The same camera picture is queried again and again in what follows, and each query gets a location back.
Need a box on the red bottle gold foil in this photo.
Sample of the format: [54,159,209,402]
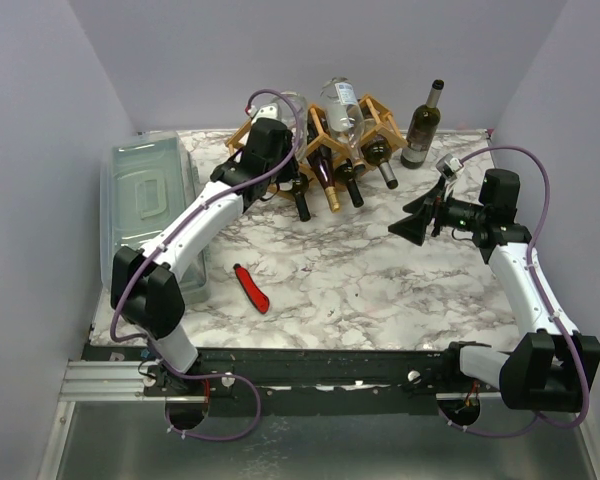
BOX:
[306,108,340,213]

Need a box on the clear tall bottle blue label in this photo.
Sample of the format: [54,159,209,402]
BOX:
[320,77,366,178]

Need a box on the dark bottle black neck left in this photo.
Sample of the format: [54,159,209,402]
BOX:
[280,173,311,222]

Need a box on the wooden wine rack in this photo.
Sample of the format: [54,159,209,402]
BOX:
[225,95,409,199]

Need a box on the clear squat glass bottle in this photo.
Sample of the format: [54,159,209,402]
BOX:
[277,90,308,148]

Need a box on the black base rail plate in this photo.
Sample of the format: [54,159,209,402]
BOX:
[82,345,492,418]

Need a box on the green bottle silver foil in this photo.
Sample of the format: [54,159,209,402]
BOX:
[361,135,399,190]

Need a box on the clear plastic storage box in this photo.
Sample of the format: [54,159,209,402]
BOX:
[100,132,201,289]

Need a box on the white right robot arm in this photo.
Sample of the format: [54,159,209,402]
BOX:
[388,169,600,413]

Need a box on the red black utility knife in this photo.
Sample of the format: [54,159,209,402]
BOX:
[233,263,270,314]

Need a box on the green wine bottle brown label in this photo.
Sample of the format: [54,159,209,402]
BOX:
[400,79,444,169]

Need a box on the dark bottle black neck middle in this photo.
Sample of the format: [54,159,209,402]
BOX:
[334,159,364,208]

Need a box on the dark bottle black neck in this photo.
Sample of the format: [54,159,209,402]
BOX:
[280,173,311,222]
[334,159,364,208]

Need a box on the aluminium extrusion rail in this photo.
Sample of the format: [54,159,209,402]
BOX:
[59,361,145,402]

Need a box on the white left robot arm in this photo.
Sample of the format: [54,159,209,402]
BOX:
[110,118,297,395]

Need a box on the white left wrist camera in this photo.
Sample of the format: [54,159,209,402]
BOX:
[246,102,281,124]

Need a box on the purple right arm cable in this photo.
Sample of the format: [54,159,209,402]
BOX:
[442,144,594,439]

